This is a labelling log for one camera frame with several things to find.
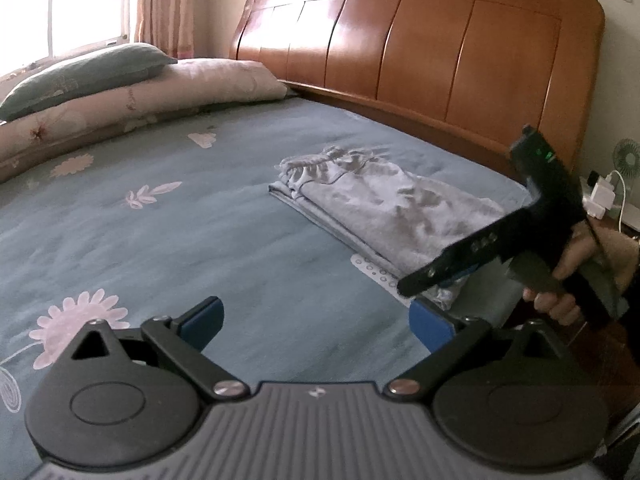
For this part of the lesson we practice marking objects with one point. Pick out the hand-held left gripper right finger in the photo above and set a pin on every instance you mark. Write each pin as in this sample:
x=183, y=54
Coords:
x=427, y=325

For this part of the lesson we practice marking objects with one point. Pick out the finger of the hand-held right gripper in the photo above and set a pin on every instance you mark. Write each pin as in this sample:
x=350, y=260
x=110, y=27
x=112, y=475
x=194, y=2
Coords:
x=435, y=270
x=464, y=272

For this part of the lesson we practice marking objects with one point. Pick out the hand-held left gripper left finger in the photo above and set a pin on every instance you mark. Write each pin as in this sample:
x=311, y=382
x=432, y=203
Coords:
x=205, y=320

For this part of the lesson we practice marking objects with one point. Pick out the person's right forearm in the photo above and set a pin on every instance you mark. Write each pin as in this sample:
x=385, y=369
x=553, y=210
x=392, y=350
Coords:
x=620, y=255

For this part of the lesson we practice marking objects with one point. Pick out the person's right hand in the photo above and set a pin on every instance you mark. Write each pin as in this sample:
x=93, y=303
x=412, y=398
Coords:
x=577, y=255

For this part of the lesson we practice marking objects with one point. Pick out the white charger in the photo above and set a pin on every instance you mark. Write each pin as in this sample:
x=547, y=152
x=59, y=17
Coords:
x=600, y=197

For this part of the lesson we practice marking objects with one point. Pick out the teal floral bed sheet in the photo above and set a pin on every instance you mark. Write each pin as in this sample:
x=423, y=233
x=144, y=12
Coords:
x=200, y=235

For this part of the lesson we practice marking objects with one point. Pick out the small desk fan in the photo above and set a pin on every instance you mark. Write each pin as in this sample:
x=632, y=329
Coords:
x=629, y=157

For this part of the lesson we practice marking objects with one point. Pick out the wooden bed headboard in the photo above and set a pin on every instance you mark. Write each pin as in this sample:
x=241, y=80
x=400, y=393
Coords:
x=425, y=45

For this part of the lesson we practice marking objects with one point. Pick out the pink floral folded quilt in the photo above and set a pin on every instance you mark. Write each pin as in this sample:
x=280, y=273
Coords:
x=150, y=95

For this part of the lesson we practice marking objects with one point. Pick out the teal pillow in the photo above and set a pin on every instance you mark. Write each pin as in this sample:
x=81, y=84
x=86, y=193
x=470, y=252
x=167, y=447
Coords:
x=85, y=75

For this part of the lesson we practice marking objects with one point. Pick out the pink patterned curtain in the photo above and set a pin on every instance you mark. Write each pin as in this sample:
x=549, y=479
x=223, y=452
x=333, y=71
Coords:
x=165, y=5

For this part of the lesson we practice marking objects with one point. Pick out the bright window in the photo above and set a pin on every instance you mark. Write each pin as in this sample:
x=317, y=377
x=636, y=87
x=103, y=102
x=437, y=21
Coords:
x=75, y=5

